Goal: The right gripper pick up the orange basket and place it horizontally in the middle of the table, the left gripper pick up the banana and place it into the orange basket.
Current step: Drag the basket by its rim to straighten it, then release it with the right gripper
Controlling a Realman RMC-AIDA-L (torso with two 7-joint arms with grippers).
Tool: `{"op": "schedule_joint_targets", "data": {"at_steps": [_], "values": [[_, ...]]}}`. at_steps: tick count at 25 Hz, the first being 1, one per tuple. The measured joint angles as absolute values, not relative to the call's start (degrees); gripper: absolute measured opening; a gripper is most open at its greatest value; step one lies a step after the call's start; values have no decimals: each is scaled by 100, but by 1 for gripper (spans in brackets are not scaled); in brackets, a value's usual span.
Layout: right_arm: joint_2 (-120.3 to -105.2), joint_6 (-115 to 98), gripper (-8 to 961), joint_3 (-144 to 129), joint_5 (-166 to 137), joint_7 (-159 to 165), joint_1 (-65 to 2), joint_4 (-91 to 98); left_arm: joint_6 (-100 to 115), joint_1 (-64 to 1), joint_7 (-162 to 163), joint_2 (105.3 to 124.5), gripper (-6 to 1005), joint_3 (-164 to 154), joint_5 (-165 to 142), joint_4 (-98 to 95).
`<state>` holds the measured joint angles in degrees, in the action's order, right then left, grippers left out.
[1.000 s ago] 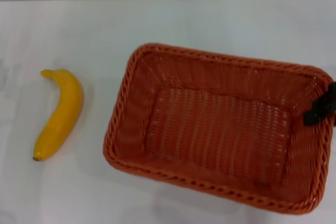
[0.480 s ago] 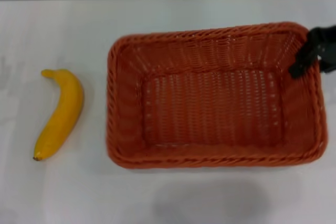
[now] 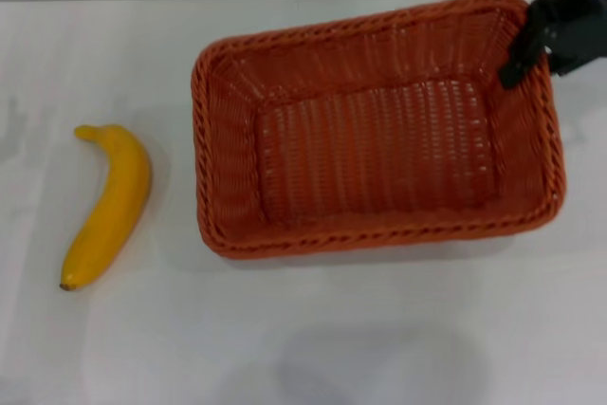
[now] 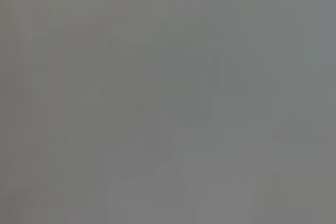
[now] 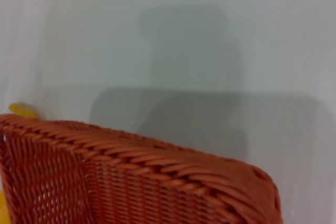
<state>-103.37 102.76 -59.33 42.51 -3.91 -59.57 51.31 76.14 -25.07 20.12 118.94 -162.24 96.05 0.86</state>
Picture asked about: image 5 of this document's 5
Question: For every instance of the orange woven plastic basket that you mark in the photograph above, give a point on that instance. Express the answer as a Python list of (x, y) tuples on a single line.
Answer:
[(131, 182)]

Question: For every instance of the yellow banana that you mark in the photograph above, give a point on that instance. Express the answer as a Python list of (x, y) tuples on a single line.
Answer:
[(23, 110)]

